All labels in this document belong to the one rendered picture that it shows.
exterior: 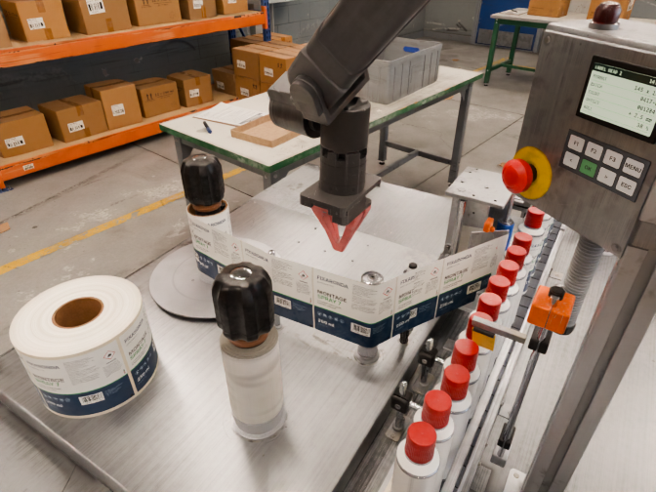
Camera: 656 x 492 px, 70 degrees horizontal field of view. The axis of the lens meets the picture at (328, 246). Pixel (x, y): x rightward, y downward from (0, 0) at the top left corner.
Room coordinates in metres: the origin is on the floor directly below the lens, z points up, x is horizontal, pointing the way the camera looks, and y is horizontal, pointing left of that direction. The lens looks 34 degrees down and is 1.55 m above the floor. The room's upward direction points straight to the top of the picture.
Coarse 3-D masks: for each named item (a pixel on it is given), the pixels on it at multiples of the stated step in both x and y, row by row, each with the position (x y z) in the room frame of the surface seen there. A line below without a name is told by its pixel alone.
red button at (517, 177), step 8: (512, 160) 0.48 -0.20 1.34; (520, 160) 0.48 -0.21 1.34; (504, 168) 0.48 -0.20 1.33; (512, 168) 0.47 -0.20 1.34; (520, 168) 0.47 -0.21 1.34; (528, 168) 0.47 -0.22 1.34; (504, 176) 0.48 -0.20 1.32; (512, 176) 0.47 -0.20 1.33; (520, 176) 0.46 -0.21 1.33; (528, 176) 0.46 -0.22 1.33; (536, 176) 0.47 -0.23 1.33; (512, 184) 0.47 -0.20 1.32; (520, 184) 0.46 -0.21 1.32; (528, 184) 0.46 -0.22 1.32; (512, 192) 0.47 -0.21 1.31
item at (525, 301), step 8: (552, 232) 1.07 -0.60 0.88; (552, 240) 1.03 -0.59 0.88; (544, 248) 0.99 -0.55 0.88; (552, 248) 0.99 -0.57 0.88; (544, 256) 0.96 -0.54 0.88; (544, 264) 0.92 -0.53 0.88; (536, 272) 0.89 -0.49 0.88; (536, 280) 0.86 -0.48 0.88; (528, 288) 0.83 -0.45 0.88; (528, 296) 0.80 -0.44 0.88; (520, 304) 0.78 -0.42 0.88; (528, 304) 0.78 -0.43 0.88; (520, 312) 0.75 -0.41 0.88; (520, 320) 0.72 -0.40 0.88; (512, 328) 0.70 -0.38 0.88; (512, 344) 0.66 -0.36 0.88; (504, 368) 0.59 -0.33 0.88; (496, 384) 0.56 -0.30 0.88; (488, 408) 0.51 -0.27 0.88; (480, 424) 0.48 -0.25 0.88; (472, 440) 0.45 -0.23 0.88; (472, 448) 0.43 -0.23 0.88; (464, 464) 0.41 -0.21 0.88; (440, 488) 0.37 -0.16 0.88; (456, 488) 0.37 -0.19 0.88
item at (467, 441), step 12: (504, 348) 0.56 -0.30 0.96; (504, 360) 0.54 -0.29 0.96; (492, 372) 0.51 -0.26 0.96; (492, 384) 0.49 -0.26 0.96; (480, 396) 0.47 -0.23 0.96; (480, 408) 0.45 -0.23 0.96; (480, 420) 0.43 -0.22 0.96; (468, 432) 0.40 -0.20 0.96; (468, 444) 0.39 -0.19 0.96; (456, 456) 0.37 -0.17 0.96; (456, 468) 0.35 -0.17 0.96; (456, 480) 0.34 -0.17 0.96
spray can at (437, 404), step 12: (432, 396) 0.37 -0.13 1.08; (444, 396) 0.37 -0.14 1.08; (420, 408) 0.39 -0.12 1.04; (432, 408) 0.35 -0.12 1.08; (444, 408) 0.35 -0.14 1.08; (420, 420) 0.36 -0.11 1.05; (432, 420) 0.35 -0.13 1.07; (444, 420) 0.35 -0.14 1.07; (444, 432) 0.35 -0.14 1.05; (444, 444) 0.34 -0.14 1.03; (444, 456) 0.34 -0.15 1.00; (444, 468) 0.35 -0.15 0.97
